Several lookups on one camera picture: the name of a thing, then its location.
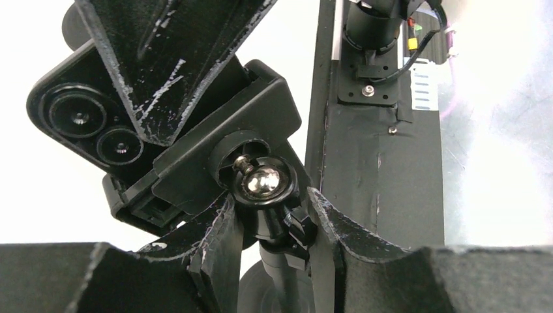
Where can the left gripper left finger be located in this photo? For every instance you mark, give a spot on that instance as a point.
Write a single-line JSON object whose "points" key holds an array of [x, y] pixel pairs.
{"points": [[194, 268]]}

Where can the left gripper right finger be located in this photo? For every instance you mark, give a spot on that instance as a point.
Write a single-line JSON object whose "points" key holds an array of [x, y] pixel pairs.
{"points": [[355, 270]]}

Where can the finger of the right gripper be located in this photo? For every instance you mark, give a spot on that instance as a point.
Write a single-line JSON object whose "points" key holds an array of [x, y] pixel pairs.
{"points": [[163, 55]]}

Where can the black phone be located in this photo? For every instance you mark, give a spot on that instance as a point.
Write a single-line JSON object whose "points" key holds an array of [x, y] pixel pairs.
{"points": [[77, 105]]}

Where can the black round-base phone stand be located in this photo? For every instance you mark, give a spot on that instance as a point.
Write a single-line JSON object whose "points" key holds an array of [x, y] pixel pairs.
{"points": [[242, 149]]}

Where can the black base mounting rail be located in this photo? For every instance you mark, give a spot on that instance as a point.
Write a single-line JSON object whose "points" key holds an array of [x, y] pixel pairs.
{"points": [[375, 158]]}

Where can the right white cable duct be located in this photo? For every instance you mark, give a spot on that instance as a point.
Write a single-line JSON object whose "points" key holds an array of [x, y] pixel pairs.
{"points": [[424, 86]]}

